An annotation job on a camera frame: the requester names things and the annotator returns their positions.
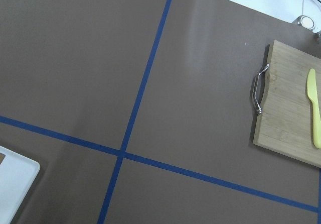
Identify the bamboo cutting board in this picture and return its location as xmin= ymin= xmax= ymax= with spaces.
xmin=253 ymin=41 xmax=320 ymax=167

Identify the yellow plastic knife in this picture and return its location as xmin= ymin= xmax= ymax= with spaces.
xmin=306 ymin=68 xmax=320 ymax=149

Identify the white tray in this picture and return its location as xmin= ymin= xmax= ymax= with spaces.
xmin=1 ymin=147 xmax=40 ymax=223

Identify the small metal cylinder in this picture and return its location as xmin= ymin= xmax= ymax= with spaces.
xmin=292 ymin=15 xmax=320 ymax=32

